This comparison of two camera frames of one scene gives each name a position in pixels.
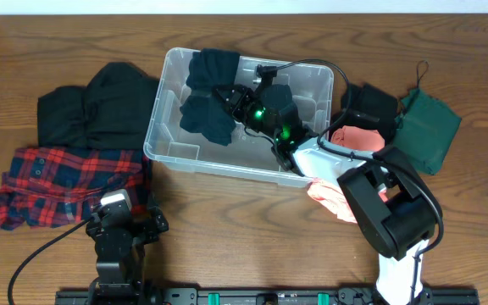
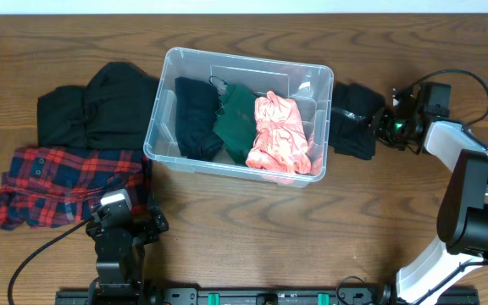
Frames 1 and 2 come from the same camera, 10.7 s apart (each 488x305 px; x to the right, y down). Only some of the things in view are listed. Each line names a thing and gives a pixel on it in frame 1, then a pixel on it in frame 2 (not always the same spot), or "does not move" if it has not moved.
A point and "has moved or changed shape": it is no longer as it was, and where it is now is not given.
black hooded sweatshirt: x=113 y=110 does not move
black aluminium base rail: x=252 y=297 does not move
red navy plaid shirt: x=49 y=186 does not move
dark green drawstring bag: x=425 y=127 has moved or changed shape
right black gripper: x=235 y=102 to x=381 y=115
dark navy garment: x=202 y=111 to x=196 y=106
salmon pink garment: x=329 y=191 has moved or changed shape
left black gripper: x=152 y=221 does not move
